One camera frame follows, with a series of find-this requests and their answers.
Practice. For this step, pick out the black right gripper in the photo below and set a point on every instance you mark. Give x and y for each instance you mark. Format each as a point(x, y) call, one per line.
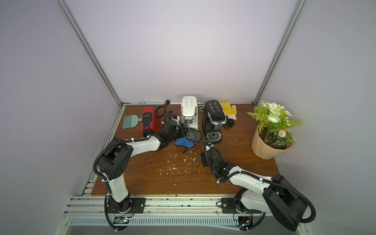
point(209, 151)

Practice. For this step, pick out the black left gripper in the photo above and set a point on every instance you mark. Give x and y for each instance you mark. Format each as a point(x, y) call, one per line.
point(182, 132)

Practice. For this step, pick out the grey blue microfiber cloth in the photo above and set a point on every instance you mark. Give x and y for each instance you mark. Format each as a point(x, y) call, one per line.
point(194, 136)

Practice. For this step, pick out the white coffee machine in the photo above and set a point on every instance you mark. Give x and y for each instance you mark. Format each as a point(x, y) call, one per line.
point(189, 112)

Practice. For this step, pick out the red coffee machine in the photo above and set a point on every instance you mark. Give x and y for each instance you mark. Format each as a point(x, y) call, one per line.
point(151, 123)

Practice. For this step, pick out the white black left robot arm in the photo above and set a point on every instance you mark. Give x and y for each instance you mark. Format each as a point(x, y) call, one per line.
point(111, 163)

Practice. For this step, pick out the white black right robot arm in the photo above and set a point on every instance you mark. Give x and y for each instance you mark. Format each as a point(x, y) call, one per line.
point(270, 195)

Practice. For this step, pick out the black coffee machine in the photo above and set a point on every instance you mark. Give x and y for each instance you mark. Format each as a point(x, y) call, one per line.
point(213, 120)

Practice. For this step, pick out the yellow work glove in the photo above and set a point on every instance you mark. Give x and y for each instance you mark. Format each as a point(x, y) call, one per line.
point(229, 110)

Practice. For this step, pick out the green hand brush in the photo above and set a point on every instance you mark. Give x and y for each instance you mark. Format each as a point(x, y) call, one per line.
point(130, 121)

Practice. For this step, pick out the potted artificial plant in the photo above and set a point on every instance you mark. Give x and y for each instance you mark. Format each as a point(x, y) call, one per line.
point(272, 136)

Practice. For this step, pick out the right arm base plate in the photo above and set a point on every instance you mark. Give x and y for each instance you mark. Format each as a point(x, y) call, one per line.
point(231, 206)

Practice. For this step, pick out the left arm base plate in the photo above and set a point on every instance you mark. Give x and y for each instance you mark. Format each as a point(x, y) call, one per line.
point(128, 205)

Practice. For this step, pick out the aluminium rail frame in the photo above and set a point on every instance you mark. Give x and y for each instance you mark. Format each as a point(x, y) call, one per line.
point(187, 201)

